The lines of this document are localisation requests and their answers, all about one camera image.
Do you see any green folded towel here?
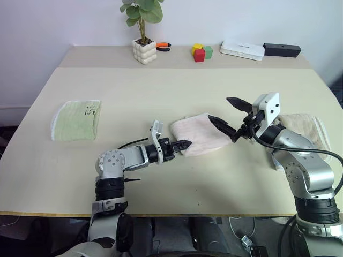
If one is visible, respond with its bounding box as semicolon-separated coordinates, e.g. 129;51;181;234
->
50;100;102;142

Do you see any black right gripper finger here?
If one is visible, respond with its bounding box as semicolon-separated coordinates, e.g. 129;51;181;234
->
207;115;243;143
226;96;255;114

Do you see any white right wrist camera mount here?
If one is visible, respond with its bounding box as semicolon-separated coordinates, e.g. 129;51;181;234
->
252;92;280;135

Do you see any flat white box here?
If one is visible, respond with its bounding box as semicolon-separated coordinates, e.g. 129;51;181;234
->
220;40;266;62

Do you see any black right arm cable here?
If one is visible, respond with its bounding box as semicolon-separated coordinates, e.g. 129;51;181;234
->
249;124;343;166

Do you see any green leafy plant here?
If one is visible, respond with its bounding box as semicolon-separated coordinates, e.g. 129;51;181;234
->
120;0;164;45

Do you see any white bubble plant pot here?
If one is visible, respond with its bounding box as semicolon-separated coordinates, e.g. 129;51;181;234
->
131;38;158;66

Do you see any thin white cable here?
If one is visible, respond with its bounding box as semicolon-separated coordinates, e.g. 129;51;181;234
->
228;216;256;238

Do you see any long black box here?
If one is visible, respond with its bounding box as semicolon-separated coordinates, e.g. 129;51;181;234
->
263;42;302;58

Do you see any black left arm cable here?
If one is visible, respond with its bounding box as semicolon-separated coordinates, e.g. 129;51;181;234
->
116;137;150;150

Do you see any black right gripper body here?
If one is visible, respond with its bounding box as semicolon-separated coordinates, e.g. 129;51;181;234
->
240;110;265;140

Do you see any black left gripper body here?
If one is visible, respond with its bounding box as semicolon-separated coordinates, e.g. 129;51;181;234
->
160;138;178;162

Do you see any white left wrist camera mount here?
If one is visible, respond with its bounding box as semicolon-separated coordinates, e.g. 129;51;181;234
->
148;119;165;165

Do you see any black textured chair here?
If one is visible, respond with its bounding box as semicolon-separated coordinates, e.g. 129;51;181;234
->
330;79;343;108

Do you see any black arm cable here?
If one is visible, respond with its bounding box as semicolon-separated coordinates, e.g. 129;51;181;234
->
249;124;343;166
116;137;150;150

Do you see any pink towel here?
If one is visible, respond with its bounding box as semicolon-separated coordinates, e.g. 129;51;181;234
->
170;112;233;158

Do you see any beige folded towel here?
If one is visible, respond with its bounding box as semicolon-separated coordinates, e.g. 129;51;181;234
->
269;113;332;172

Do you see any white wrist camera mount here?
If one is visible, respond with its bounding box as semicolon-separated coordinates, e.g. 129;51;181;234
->
148;119;165;165
252;92;280;135

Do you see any metal clamp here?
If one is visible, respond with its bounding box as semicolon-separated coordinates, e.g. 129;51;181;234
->
240;235;267;257

